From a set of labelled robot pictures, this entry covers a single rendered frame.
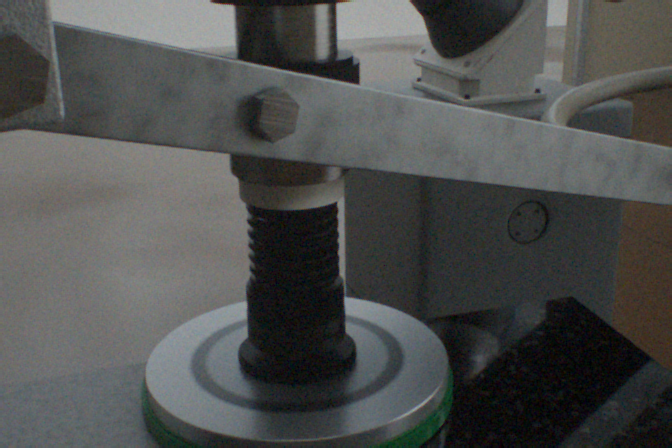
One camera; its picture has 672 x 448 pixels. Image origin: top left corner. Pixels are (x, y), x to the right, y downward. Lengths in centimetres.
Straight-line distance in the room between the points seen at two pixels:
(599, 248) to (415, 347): 100
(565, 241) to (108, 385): 104
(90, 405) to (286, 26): 30
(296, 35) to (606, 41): 601
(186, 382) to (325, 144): 20
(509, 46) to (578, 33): 480
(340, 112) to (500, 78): 102
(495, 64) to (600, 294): 47
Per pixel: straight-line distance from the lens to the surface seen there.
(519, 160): 62
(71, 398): 65
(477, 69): 148
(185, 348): 63
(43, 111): 39
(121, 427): 60
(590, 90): 116
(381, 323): 66
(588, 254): 158
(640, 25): 665
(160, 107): 43
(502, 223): 147
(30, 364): 256
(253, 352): 60
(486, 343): 69
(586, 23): 631
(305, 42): 51
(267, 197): 53
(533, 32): 153
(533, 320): 74
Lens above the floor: 114
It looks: 19 degrees down
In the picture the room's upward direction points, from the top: 1 degrees counter-clockwise
